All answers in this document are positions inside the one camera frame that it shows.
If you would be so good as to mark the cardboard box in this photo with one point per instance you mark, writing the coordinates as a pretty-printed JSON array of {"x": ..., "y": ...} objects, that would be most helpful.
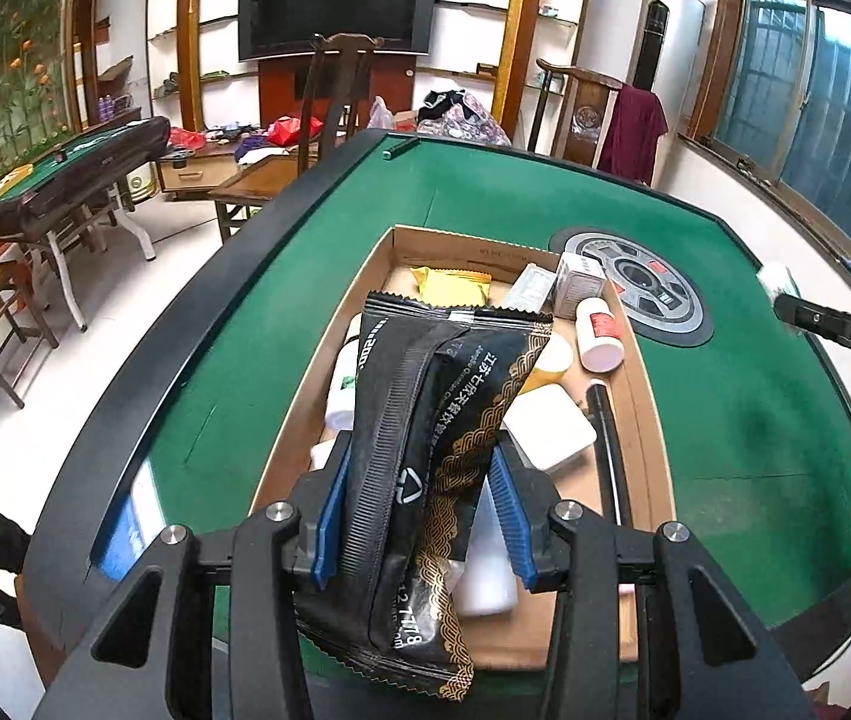
[{"x": 635, "y": 420}]

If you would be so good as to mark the wooden side table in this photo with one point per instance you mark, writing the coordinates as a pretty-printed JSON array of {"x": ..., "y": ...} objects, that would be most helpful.
[{"x": 260, "y": 184}]

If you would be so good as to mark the wooden wall shelf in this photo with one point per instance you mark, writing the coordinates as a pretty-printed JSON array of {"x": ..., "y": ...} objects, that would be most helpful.
[{"x": 515, "y": 15}]

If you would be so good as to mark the long silver white box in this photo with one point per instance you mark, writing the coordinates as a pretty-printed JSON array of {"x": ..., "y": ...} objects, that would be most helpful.
[{"x": 530, "y": 286}]

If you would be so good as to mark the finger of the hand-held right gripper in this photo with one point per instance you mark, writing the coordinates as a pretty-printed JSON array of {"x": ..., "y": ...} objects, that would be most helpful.
[{"x": 837, "y": 322}]

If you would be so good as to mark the blue white table sticker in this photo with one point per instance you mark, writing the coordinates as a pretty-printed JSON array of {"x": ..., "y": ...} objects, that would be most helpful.
[{"x": 133, "y": 525}]

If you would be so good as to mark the black folding game table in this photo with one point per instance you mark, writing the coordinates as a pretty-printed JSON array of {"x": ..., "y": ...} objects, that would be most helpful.
[{"x": 73, "y": 180}]

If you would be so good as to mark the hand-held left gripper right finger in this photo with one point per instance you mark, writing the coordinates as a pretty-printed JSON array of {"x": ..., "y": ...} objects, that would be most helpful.
[{"x": 511, "y": 517}]

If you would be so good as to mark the small grey box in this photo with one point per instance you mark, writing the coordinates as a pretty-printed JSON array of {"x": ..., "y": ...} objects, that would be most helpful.
[{"x": 579, "y": 285}]

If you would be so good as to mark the yellow snack packet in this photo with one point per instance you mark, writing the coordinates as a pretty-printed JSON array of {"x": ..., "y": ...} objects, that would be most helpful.
[{"x": 448, "y": 289}]

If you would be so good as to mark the white charger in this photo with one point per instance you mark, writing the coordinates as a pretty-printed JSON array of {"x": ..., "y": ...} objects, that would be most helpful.
[{"x": 549, "y": 427}]

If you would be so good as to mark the tissue packet blue cartoon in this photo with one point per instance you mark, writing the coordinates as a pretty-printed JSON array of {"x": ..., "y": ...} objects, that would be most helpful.
[{"x": 777, "y": 281}]

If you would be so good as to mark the black patterned packet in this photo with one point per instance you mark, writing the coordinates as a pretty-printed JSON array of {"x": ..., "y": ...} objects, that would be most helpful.
[{"x": 455, "y": 420}]

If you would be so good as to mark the maroon cloth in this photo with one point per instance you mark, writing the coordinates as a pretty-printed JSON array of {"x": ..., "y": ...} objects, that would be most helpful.
[{"x": 631, "y": 135}]

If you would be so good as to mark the wooden frame window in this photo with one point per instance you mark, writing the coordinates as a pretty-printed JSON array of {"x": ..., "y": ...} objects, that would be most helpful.
[{"x": 807, "y": 90}]

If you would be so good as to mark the white bottle red label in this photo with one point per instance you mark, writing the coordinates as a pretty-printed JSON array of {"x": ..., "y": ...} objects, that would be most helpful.
[{"x": 601, "y": 345}]

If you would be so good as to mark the red plastic bag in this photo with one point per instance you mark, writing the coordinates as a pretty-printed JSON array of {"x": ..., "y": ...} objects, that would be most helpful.
[
  {"x": 290, "y": 131},
  {"x": 189, "y": 140}
]

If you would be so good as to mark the carved wooden chair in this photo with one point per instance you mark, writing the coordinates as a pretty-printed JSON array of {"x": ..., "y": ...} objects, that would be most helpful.
[{"x": 582, "y": 112}]

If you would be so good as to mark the white bottle green label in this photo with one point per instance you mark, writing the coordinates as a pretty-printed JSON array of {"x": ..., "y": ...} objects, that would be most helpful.
[{"x": 339, "y": 405}]

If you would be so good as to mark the dark wooden chair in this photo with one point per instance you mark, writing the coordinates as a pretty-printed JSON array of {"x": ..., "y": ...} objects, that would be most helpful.
[{"x": 339, "y": 97}]

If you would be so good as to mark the floral cloth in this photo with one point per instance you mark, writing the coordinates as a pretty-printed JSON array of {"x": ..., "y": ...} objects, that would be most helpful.
[{"x": 470, "y": 120}]

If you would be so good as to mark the yellow round tin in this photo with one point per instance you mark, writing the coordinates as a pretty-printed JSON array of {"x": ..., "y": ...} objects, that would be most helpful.
[{"x": 551, "y": 360}]

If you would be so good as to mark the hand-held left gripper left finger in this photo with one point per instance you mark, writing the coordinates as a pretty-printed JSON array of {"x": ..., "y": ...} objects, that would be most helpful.
[{"x": 331, "y": 517}]

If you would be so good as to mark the white standing air conditioner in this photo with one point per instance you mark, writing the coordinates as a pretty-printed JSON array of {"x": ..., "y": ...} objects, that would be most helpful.
[{"x": 665, "y": 45}]

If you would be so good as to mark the black television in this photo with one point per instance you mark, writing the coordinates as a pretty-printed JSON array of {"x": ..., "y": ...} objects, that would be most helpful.
[{"x": 335, "y": 7}]

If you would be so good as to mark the black marker yellow cap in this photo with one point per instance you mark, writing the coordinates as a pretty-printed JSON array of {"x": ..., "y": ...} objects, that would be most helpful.
[{"x": 609, "y": 450}]

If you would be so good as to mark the round grey table disc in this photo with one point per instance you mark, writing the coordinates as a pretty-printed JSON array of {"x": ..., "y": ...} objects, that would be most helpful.
[{"x": 665, "y": 292}]

